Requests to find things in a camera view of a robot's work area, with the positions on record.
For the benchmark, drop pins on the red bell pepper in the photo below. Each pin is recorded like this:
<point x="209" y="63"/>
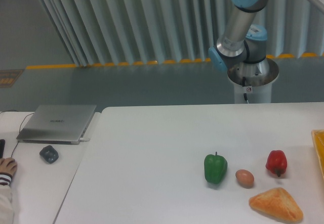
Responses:
<point x="277" y="162"/>

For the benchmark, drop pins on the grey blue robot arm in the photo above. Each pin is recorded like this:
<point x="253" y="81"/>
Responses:
<point x="230" y="47"/>

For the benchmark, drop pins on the person's hand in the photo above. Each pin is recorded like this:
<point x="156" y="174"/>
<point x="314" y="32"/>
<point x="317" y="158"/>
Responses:
<point x="8" y="166"/>

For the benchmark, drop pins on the white folding partition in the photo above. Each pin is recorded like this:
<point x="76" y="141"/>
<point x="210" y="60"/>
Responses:
<point x="131" y="31"/>

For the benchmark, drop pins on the white USB plug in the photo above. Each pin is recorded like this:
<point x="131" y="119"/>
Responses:
<point x="84" y="140"/>

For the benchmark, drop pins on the white striped sleeve forearm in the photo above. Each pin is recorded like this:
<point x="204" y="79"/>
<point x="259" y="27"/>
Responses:
<point x="7" y="212"/>

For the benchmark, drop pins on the silver laptop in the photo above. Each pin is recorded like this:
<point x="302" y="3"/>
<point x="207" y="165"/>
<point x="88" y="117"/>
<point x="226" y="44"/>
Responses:
<point x="57" y="124"/>

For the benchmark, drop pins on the triangular bread loaf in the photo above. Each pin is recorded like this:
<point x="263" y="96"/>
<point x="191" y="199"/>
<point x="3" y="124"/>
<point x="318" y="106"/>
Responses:
<point x="278" y="203"/>

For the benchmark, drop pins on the green bell pepper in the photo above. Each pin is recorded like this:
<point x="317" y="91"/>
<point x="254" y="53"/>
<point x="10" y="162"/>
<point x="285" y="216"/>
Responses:
<point x="215" y="168"/>

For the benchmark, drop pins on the yellow tray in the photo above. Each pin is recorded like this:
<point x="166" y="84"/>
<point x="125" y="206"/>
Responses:
<point x="318" y="142"/>

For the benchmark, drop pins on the brown egg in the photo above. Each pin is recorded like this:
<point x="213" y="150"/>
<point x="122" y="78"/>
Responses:
<point x="244" y="177"/>

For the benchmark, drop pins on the black phone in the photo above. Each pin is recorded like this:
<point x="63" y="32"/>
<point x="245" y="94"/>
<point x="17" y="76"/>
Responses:
<point x="2" y="147"/>

